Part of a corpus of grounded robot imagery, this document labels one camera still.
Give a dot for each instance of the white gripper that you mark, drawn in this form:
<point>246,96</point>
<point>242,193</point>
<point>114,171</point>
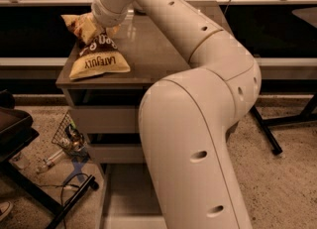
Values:
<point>105,17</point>

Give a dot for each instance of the brown chip bag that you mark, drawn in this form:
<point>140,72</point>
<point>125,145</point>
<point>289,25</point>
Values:
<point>100,56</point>

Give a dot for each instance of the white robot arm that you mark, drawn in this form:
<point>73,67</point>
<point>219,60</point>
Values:
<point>184,117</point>

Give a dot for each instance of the grey drawer cabinet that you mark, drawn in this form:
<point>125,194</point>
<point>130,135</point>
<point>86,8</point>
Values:
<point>150,56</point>

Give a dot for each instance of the open bottom drawer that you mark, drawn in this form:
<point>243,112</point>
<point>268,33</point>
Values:
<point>130,201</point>

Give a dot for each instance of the clear plastic bottle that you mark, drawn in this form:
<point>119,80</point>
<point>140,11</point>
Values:
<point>51,161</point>

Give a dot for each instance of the shoe tip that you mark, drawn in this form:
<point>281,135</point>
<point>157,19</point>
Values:
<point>5,209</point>

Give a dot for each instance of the black metal stand right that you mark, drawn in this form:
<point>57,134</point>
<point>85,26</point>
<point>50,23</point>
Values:
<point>308,114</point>

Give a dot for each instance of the top drawer with black handle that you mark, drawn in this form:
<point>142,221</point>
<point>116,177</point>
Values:
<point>105,119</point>

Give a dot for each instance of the drawer with black handle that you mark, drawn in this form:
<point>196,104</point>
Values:
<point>116,154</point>
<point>105,119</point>

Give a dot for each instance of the wire mesh basket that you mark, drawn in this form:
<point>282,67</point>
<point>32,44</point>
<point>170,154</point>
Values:
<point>69,138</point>

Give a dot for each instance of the middle drawer with black handle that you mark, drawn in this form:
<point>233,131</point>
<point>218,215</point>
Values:
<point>116,154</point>

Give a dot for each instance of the black table frame left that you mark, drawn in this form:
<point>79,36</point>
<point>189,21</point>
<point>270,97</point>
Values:
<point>59,182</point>

